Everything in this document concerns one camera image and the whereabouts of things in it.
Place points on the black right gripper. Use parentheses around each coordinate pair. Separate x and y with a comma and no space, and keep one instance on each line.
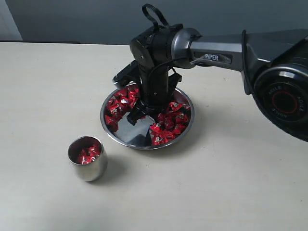
(155,92)

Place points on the red candy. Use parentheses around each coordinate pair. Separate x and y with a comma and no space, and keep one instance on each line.
(111,123)
(83,158)
(94,151)
(180,118)
(161,137)

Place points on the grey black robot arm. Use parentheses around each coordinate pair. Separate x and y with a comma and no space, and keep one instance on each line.
(273,65)

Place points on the round steel plate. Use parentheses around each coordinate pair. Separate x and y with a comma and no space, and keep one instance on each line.
(119,104)

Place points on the steel cup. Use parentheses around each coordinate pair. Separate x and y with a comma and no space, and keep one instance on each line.
(94,170)

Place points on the red wrapped candy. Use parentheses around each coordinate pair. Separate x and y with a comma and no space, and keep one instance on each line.
(180,118)
(161,137)
(111,123)

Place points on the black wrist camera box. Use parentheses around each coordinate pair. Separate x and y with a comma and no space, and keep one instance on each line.
(128,74)

